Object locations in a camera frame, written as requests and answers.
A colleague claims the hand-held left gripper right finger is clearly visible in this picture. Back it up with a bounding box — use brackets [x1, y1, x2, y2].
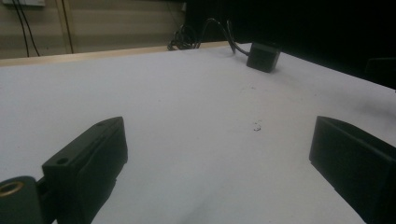
[308, 116, 396, 224]

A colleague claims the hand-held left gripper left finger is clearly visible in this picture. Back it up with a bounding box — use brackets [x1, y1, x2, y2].
[41, 116, 129, 224]

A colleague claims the small black box device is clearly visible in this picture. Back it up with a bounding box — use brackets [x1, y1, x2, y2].
[246, 42, 281, 74]

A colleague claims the thin black wall cable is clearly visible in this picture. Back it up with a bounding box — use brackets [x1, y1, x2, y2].
[11, 0, 31, 58]
[17, 0, 41, 57]
[61, 0, 75, 54]

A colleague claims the black cable bundle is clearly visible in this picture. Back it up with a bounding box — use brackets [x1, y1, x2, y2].
[166, 17, 252, 57]

